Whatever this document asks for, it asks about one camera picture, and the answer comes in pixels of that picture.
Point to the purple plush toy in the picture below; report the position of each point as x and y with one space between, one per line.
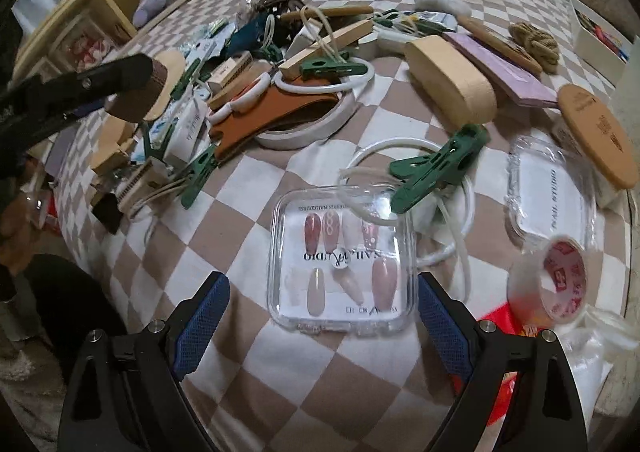
155 1

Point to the small wooden box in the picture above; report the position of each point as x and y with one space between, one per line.
235 69

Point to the empty clear nail box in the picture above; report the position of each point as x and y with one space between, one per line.
550 192

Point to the round wooden lid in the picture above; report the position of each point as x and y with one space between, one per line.
592 131

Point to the white plastic hoop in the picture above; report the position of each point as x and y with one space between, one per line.
245 96
465 212

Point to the small white box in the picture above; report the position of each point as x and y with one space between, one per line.
190 126

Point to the red packet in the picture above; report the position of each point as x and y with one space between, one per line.
500 332

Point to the clear press-on nail box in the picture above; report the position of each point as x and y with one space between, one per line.
345 257

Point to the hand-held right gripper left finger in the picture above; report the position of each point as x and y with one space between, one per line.
200 322

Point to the clear tape roll red core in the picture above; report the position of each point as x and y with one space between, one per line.
545 292

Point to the white cup brown inside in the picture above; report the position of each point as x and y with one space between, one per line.
315 131

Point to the brown leather pouch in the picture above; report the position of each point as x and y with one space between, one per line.
270 116

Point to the oval wooden box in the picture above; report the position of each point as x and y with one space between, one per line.
450 76

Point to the wooden stick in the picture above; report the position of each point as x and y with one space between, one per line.
330 11

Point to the purple flat box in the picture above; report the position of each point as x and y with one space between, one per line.
515 76

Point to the clear plastic bag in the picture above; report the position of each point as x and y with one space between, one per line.
595 357

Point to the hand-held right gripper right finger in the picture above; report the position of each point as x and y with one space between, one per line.
445 327

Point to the large wooden clip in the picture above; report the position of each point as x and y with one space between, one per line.
345 36

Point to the checkered blanket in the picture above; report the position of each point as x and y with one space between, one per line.
310 382

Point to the wooden comb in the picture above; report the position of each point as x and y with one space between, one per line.
140 182

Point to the blue packet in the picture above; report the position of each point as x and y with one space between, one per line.
247 39

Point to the white box with pens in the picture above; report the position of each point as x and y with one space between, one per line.
600 34

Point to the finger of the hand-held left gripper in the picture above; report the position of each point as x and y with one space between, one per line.
55 124
80 84

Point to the green plastic clip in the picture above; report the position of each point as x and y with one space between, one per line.
332 69
440 171
185 76
200 176

